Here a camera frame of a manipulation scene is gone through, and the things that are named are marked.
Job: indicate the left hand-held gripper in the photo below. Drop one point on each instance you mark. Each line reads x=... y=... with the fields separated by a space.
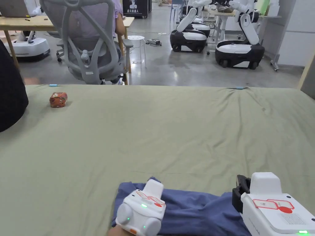
x=137 y=209

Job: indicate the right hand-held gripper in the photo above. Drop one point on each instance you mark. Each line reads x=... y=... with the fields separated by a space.
x=265 y=213

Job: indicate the dark blue shirt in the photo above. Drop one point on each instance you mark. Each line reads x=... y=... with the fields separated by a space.
x=196 y=213

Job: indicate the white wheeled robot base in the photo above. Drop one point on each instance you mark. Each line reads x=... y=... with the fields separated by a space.
x=29 y=46

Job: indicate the person's left hand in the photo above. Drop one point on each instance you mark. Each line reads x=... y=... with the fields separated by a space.
x=115 y=232

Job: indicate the bed with pale green sheet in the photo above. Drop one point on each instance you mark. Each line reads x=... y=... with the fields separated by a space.
x=157 y=132

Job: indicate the small red patterned box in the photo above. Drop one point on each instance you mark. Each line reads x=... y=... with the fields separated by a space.
x=58 y=99

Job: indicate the white and black wheeled robot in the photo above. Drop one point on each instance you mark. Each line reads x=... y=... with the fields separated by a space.
x=188 y=36
x=240 y=50
x=203 y=25

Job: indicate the large black rounded object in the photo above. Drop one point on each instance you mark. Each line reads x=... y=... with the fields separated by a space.
x=11 y=93

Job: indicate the white-legged desk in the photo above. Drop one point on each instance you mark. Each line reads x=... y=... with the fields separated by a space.
x=222 y=14

